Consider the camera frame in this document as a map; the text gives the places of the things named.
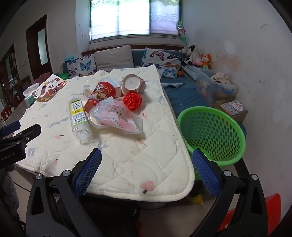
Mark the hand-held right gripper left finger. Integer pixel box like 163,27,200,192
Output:
26,148,103,237

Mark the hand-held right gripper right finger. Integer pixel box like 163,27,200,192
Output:
190,148,268,237

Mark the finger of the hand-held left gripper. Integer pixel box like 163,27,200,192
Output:
0,121,21,138
10,124,42,147

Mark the green plastic basket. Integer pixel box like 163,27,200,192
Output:
177,106,246,181

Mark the clear plastic bottle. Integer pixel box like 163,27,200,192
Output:
69,97,93,144

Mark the clear plastic bag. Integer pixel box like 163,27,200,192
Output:
88,97,144,135

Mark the red printed paper cup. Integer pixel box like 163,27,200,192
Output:
84,79,117,114

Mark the red mesh ball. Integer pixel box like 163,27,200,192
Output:
122,92,142,111

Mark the white blue carton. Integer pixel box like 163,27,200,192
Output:
109,79,124,98

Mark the white paper bowl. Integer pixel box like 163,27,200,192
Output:
121,74,145,95

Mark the person's left forearm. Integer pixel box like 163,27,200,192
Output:
2,164,20,219

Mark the small red plastic stool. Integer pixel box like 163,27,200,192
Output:
1,107,12,125

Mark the green tissue pack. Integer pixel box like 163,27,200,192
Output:
23,83,40,106

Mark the white quilted blanket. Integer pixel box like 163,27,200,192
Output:
17,64,195,202

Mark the cartoon bear printed bag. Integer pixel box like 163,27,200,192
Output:
32,76,68,102

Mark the wooden cabinet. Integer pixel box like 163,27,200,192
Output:
0,49,17,107

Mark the maroon cloth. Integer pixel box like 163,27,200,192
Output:
34,72,53,85

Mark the cardboard box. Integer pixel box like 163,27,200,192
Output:
214,100,248,123

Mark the colourful picture book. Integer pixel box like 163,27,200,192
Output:
221,101,244,116

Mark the blue sofa bed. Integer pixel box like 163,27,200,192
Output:
62,44,247,137

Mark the clear storage bin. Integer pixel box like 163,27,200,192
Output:
196,68,239,103

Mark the butterfly print pillow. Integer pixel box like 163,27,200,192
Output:
157,61,181,79
141,47,182,67
67,53,97,79

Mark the brown wooden door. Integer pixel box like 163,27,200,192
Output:
26,14,53,80

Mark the grey cloth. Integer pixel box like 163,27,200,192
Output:
163,82,183,89

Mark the patterned folded mat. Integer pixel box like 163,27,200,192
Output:
182,65,199,80

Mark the grey pillow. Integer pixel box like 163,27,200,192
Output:
94,45,134,72

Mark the orange fox plush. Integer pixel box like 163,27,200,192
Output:
200,53,212,69

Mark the black white cow plush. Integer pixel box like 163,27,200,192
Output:
184,44,201,65

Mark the colourful pinwheel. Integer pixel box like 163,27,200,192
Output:
176,20,189,46

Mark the window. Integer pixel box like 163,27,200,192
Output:
89,0,183,41

